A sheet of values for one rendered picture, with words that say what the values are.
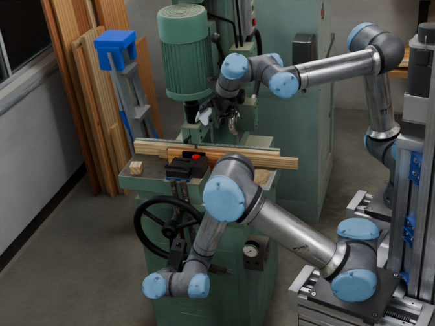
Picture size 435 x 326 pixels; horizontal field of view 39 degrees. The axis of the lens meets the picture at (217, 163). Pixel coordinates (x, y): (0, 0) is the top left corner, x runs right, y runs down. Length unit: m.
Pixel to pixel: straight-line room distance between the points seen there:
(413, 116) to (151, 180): 1.03
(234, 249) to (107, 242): 1.29
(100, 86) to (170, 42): 1.56
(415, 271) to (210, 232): 0.65
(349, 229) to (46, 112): 2.39
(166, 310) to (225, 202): 1.27
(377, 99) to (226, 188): 0.81
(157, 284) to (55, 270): 1.65
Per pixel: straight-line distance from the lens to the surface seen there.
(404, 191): 1.95
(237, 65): 1.89
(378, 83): 2.18
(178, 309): 2.78
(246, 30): 2.47
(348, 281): 1.70
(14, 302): 3.39
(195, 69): 2.21
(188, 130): 2.35
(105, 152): 3.84
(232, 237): 2.42
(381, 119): 2.25
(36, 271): 3.54
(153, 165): 2.46
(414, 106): 1.84
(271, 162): 2.37
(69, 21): 3.68
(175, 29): 2.15
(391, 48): 2.00
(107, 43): 3.09
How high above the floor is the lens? 2.15
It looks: 31 degrees down
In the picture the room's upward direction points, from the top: 5 degrees counter-clockwise
